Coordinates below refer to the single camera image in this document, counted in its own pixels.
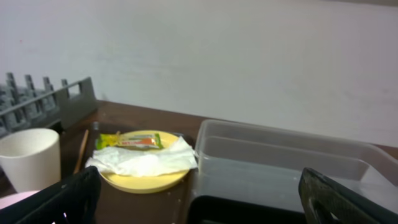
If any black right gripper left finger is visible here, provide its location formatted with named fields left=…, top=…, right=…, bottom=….
left=1, top=166, right=101, bottom=223

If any white plastic cup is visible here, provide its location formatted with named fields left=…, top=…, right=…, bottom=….
left=1, top=128, right=62, bottom=193

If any green yellow snack wrapper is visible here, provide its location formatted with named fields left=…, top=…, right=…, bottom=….
left=96, top=133, right=164, bottom=150

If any white paper napkin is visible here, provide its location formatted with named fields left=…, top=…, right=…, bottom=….
left=85, top=137, right=198, bottom=177

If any left wooden chopstick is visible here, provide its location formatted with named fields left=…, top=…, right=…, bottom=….
left=73, top=129, right=89, bottom=174

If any yellow plastic plate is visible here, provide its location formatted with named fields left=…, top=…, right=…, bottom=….
left=100, top=130, right=189, bottom=194

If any clear plastic bin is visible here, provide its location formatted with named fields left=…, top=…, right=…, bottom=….
left=192, top=119, right=397, bottom=212

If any dark brown tray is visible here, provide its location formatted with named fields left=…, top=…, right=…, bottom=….
left=60, top=122, right=192, bottom=224

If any grey dish rack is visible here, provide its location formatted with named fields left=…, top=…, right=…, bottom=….
left=1, top=72, right=98, bottom=138

